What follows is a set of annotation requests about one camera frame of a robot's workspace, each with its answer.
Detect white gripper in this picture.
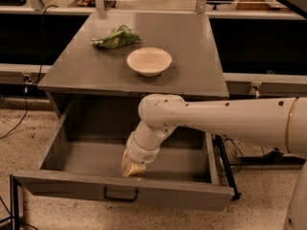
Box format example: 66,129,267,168
122,121,176,177

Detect grey top drawer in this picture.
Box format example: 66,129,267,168
14,96,234,211

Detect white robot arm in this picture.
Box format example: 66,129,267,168
122,94,307,176

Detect grey drawer cabinet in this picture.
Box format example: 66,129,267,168
37,11,230,120

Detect white bowl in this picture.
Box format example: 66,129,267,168
127,47,172,77

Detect black stand leg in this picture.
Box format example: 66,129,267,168
215,135,241,200

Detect black stand bottom left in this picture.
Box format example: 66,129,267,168
0,173,39,230

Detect green chip bag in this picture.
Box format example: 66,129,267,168
91,24,141,50

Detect black floor cables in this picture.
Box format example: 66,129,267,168
217,134,267,165

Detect black cable left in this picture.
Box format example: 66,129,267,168
0,4,59,141

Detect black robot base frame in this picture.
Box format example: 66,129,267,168
237,150,306,170

